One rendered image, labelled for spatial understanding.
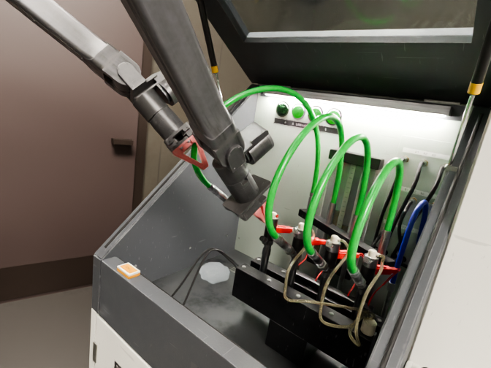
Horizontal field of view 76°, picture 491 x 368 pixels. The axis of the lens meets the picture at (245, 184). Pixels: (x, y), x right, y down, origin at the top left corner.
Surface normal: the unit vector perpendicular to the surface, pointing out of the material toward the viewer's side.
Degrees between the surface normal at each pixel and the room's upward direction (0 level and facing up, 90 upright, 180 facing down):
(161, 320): 90
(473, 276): 76
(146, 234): 90
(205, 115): 109
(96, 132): 90
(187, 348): 90
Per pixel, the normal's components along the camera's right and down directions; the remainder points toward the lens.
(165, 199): 0.77, 0.26
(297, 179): -0.62, 0.10
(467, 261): -0.57, -0.14
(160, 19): 0.63, 0.59
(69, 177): 0.57, 0.28
